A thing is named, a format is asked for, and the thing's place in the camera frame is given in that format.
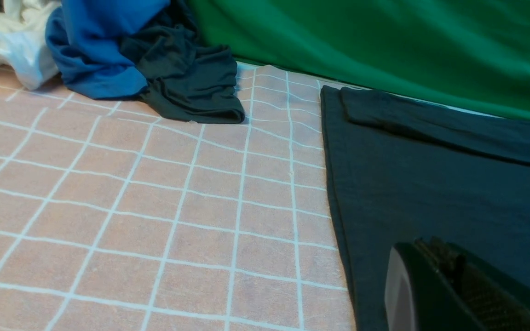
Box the green backdrop cloth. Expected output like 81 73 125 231
188 0 530 120

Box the blue crumpled garment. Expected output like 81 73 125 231
46 0 170 100

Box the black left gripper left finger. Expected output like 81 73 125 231
384 242 486 331

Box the dark gray long-sleeve shirt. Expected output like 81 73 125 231
320 86 530 331

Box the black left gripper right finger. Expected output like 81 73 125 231
415 237 530 331

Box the dark crumpled garment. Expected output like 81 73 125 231
120 0 245 124

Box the white crumpled garment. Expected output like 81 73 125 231
0 0 61 90

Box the pink grid tablecloth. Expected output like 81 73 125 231
0 64 356 331

